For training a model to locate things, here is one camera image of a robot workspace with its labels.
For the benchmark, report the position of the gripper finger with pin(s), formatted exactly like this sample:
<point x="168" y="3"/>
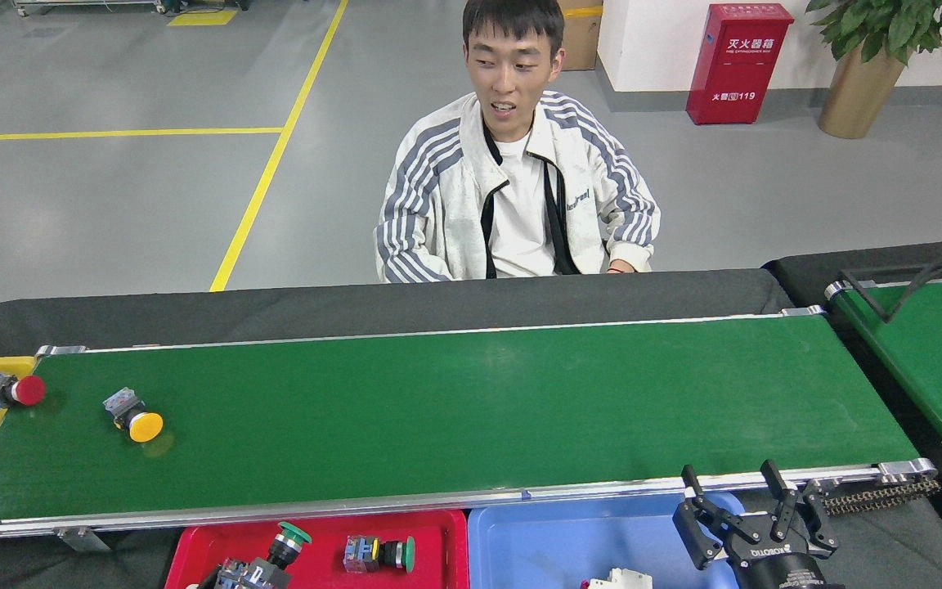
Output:
<point x="818" y="523"/>
<point x="690" y="532"/>

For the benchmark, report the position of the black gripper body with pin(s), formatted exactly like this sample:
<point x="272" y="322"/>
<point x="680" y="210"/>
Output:
<point x="782" y="573"/>

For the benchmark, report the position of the white circuit breaker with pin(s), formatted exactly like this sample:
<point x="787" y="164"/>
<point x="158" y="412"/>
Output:
<point x="620" y="579"/>

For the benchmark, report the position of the yellow push button switch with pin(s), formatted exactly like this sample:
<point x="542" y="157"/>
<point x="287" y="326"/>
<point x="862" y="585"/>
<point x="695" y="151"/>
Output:
<point x="134" y="415"/>

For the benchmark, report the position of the person's left forearm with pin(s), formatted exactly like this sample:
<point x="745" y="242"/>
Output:
<point x="639" y="237"/>

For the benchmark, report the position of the blue plastic tray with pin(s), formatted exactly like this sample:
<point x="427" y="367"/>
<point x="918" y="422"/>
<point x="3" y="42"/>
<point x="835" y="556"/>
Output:
<point x="536" y="548"/>

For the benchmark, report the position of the green conveyor belt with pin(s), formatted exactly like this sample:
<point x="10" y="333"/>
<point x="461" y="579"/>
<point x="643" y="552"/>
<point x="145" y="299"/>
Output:
<point x="479" y="401"/>
<point x="937" y="352"/>

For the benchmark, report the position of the red plastic tray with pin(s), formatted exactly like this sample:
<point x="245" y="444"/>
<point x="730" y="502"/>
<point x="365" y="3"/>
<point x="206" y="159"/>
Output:
<point x="438" y="564"/>

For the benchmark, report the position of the person's left hand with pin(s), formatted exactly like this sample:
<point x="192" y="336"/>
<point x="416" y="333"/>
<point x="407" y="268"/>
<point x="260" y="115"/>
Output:
<point x="622" y="268"/>

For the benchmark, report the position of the seated person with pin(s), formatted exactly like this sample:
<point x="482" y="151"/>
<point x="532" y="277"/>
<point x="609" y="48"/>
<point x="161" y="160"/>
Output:
<point x="512" y="204"/>

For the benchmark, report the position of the potted plant in gold pot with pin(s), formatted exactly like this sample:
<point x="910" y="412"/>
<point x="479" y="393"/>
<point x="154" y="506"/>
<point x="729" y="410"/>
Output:
<point x="857" y="98"/>

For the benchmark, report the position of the red fire extinguisher box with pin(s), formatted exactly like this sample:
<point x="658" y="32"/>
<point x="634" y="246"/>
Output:
<point x="737" y="74"/>

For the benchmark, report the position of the brown cardboard box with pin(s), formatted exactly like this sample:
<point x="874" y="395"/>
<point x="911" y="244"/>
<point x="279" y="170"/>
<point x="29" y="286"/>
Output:
<point x="581" y="41"/>

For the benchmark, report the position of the red mushroom push button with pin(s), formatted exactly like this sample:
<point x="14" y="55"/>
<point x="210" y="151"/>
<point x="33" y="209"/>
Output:
<point x="5" y="390"/>

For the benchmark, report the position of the metal wheeled cart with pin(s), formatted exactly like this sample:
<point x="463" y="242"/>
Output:
<point x="87" y="6"/>

